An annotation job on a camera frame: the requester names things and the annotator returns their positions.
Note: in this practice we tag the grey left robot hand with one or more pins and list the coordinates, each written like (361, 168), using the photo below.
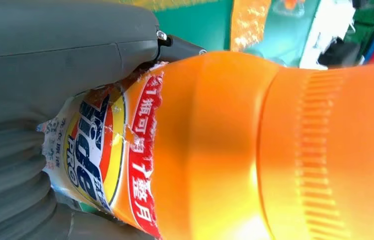
(47, 39)

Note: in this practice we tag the yellow taped cardboard mat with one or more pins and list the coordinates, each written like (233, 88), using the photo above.
(249, 23)

